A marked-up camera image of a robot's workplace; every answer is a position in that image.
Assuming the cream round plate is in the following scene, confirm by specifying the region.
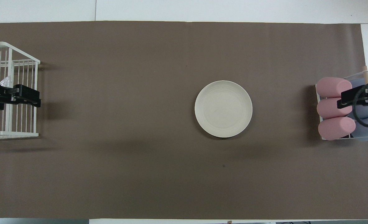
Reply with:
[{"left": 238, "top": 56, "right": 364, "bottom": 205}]
[{"left": 194, "top": 80, "right": 253, "bottom": 138}]

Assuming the pink plastic cup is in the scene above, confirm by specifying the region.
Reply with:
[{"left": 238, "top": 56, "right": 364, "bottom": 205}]
[
  {"left": 318, "top": 117, "right": 356, "bottom": 141},
  {"left": 316, "top": 77, "right": 353, "bottom": 98},
  {"left": 317, "top": 97, "right": 354, "bottom": 119}
]

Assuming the brown table mat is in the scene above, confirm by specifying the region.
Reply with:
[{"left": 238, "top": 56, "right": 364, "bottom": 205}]
[{"left": 0, "top": 21, "right": 368, "bottom": 220}]

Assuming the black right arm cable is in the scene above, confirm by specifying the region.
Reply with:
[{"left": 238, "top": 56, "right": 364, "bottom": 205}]
[{"left": 352, "top": 79, "right": 368, "bottom": 128}]

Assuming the white wire dish rack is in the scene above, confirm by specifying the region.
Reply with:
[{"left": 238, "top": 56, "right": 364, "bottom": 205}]
[{"left": 0, "top": 42, "right": 40, "bottom": 139}]

